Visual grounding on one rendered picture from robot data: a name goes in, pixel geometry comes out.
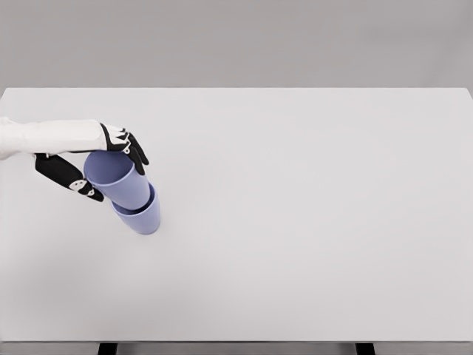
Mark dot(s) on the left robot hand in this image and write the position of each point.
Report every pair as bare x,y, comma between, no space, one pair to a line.
70,137

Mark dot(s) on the lavender plastic cup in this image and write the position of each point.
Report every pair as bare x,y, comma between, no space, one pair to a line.
142,221
122,188

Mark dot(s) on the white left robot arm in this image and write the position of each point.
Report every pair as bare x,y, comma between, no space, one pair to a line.
11,137

